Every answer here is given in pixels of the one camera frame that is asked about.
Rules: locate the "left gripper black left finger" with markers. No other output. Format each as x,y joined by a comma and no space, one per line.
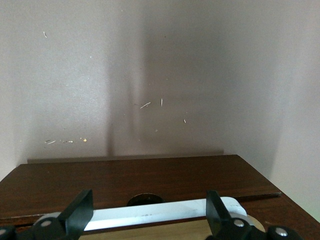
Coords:
77,217

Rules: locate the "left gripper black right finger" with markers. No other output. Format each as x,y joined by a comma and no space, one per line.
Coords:
215,215

